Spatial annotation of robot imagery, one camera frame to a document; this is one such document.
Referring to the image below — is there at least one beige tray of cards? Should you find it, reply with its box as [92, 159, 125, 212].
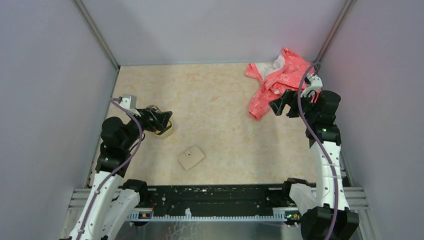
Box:
[147, 104, 174, 139]

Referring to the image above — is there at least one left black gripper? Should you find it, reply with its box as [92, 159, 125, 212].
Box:
[121, 107, 172, 150]

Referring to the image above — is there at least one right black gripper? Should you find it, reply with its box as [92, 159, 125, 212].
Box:
[268, 89, 318, 122]

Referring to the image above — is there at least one pink crumpled cloth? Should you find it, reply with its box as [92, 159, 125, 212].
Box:
[244, 47, 313, 121]

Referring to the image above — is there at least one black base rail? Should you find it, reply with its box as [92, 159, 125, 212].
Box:
[137, 183, 295, 217]

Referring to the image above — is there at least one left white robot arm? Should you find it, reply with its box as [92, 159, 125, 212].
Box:
[67, 105, 173, 240]

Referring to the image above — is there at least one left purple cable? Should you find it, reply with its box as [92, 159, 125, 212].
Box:
[74, 98, 144, 240]

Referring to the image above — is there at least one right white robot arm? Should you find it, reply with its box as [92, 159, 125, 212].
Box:
[269, 90, 360, 240]

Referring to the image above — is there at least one beige card holder wallet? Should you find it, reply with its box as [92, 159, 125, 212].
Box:
[177, 145, 206, 171]

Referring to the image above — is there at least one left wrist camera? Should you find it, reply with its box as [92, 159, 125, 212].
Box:
[119, 94, 137, 111]

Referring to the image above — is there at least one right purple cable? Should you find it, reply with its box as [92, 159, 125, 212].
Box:
[297, 62, 339, 240]

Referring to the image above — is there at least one purple cable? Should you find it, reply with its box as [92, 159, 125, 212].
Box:
[74, 98, 144, 240]
[297, 62, 339, 240]

